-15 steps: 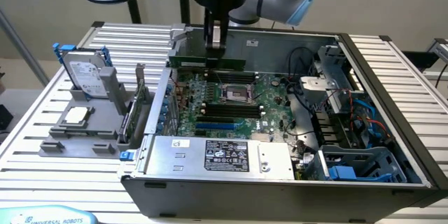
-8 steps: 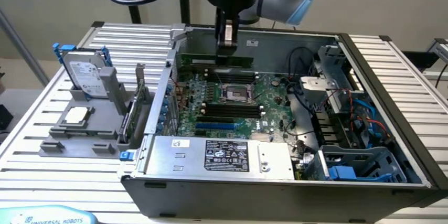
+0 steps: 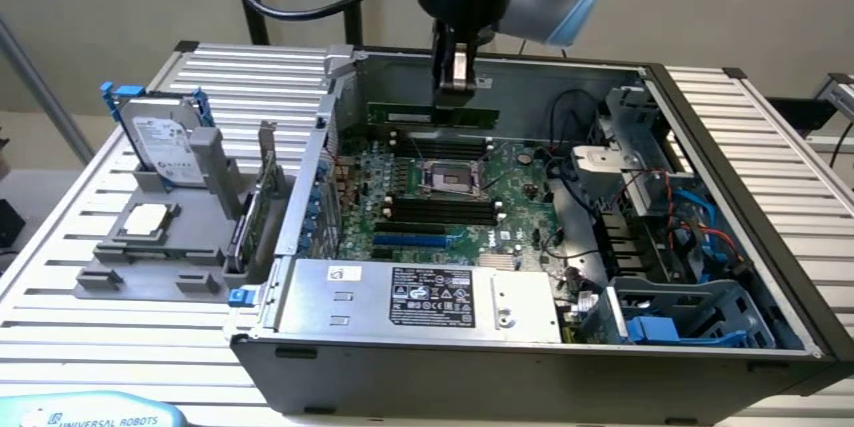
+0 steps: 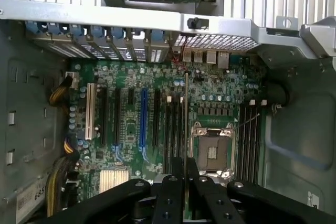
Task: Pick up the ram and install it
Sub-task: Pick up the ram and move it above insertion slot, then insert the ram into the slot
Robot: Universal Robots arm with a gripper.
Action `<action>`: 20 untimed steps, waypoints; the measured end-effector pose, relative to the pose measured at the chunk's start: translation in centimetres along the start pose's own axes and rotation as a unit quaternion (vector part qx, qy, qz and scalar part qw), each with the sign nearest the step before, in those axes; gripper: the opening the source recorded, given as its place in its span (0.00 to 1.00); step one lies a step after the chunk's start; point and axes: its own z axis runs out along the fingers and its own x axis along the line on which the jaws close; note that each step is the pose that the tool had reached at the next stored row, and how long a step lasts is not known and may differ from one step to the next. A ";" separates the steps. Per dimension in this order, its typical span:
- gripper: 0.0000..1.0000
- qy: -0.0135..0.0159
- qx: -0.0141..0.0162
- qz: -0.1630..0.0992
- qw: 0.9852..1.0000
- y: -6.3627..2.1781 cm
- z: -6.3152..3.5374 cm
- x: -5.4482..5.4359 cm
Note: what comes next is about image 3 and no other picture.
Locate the green motherboard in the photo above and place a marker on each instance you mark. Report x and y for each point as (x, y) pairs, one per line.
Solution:
(514, 197)

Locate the silver hard disk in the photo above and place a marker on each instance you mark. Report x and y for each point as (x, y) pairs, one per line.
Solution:
(163, 142)

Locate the green graphics card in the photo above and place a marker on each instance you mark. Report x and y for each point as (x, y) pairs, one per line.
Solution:
(256, 207)

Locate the blue case latch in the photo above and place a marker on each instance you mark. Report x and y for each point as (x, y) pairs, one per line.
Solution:
(242, 296)

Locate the silver power supply unit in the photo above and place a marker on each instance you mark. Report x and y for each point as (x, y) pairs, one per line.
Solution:
(374, 297)

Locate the silver chipset heat sink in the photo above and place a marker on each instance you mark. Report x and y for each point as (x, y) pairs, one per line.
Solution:
(499, 263)

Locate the round coin battery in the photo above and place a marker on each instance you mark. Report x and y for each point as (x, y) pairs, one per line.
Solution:
(526, 157)

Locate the green RAM stick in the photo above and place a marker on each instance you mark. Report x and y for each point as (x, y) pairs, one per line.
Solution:
(407, 116)

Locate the metal CPU socket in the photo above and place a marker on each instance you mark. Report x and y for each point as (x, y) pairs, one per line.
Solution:
(451, 177)

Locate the black RAM slot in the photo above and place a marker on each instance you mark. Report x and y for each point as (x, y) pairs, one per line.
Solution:
(443, 220)
(443, 206)
(443, 213)
(443, 199)

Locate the long blue expansion slot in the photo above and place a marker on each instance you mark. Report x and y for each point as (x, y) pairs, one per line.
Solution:
(409, 240)

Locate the metal drive cage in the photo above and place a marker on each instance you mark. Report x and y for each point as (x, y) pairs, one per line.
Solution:
(641, 137)

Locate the grey metal bracket cover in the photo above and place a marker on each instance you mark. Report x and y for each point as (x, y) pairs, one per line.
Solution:
(601, 157)

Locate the grey slanted metal pole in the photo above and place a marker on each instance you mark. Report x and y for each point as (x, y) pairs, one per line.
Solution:
(40, 92)

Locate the silver CPU chip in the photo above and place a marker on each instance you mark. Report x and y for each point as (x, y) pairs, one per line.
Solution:
(148, 222)

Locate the blue disk carrier frame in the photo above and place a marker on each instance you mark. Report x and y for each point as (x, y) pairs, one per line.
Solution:
(202, 107)

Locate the black open PC case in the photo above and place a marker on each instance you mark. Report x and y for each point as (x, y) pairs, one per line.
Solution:
(507, 377)

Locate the black expansion slot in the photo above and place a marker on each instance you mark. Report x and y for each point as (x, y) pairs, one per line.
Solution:
(407, 228)

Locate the grey plastic disk bay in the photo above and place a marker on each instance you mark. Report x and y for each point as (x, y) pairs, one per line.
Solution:
(687, 307)

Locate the grey plastic parts rack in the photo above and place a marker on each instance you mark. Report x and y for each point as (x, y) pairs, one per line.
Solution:
(167, 262)

